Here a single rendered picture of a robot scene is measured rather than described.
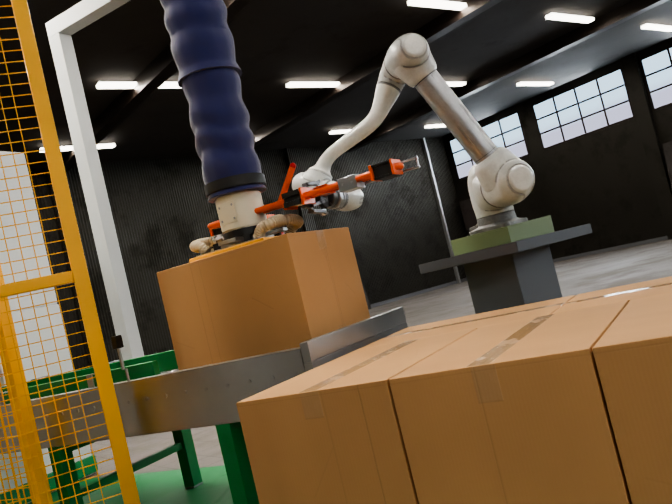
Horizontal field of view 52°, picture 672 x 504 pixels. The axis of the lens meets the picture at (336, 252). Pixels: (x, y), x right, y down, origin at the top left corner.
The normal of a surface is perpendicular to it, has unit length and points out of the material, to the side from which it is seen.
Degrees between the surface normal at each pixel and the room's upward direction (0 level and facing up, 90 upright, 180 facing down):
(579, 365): 90
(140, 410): 90
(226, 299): 90
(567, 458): 90
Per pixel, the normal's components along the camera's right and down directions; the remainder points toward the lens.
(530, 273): 0.60, -0.18
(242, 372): -0.49, 0.07
